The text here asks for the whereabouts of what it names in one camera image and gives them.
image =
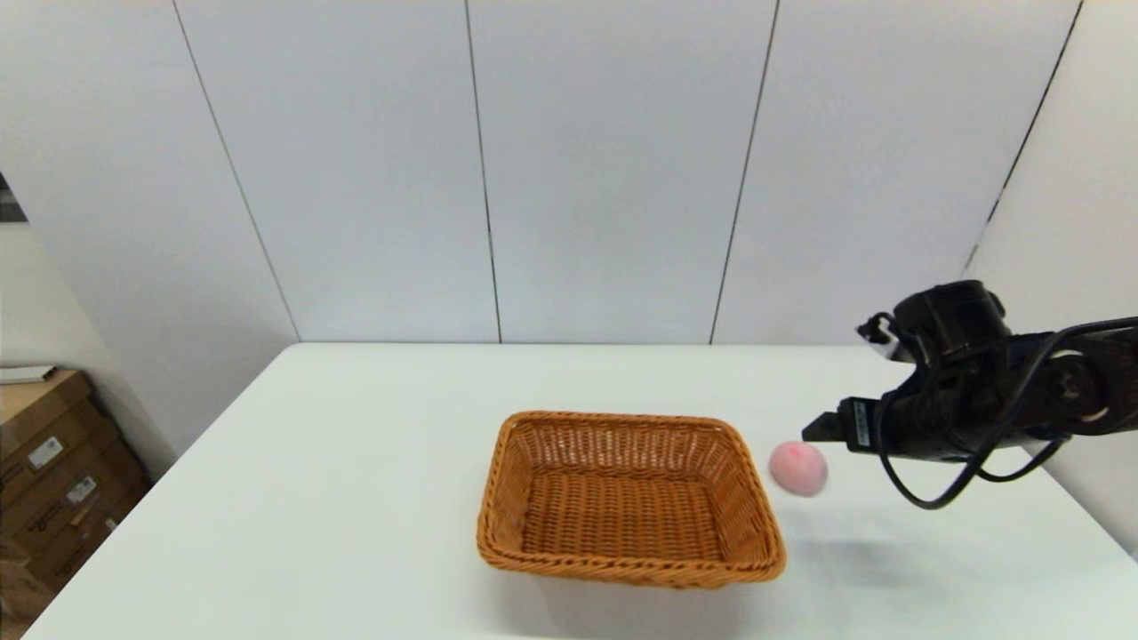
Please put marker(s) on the brown cardboard box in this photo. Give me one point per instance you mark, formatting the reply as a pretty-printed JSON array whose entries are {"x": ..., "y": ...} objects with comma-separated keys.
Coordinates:
[
  {"x": 36, "y": 409},
  {"x": 53, "y": 502},
  {"x": 67, "y": 551}
]

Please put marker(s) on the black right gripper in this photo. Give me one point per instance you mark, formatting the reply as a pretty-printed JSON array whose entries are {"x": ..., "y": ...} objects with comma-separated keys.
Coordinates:
[{"x": 942, "y": 413}]

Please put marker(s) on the dark wall picture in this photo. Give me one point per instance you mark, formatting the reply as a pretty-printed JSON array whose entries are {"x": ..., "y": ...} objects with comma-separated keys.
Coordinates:
[{"x": 9, "y": 204}]

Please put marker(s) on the flat white item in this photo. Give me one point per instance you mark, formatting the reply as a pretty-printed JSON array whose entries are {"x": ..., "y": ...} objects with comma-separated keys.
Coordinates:
[{"x": 27, "y": 374}]

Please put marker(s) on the orange woven wicker basket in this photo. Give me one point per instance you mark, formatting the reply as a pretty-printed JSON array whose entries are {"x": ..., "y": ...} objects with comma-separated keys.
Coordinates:
[{"x": 622, "y": 516}]

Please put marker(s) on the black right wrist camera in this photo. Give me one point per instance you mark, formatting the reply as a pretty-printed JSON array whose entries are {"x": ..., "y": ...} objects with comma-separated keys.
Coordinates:
[{"x": 956, "y": 320}]

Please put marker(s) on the pink peach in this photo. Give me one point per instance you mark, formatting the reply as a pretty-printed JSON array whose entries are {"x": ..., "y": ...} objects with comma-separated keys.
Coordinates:
[{"x": 798, "y": 469}]

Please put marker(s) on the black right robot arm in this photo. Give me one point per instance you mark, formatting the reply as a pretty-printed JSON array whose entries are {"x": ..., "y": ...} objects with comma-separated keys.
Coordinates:
[{"x": 1085, "y": 391}]

